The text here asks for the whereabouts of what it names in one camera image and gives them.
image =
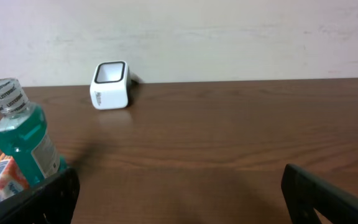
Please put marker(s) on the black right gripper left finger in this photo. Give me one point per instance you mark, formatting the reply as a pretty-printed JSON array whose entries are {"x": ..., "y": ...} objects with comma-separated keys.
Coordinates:
[{"x": 53, "y": 200}]

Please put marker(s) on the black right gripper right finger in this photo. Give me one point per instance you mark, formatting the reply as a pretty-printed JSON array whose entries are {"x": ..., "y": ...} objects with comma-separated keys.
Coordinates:
[{"x": 306, "y": 194}]

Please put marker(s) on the small orange white carton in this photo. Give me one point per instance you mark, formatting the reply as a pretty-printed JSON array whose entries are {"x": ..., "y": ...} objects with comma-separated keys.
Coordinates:
[{"x": 12, "y": 181}]

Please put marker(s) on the teal mouthwash bottle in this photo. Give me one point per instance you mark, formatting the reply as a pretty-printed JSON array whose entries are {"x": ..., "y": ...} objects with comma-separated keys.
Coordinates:
[{"x": 24, "y": 134}]

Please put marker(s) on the white barcode scanner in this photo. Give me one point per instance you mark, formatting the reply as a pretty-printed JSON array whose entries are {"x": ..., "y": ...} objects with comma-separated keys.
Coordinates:
[{"x": 109, "y": 89}]

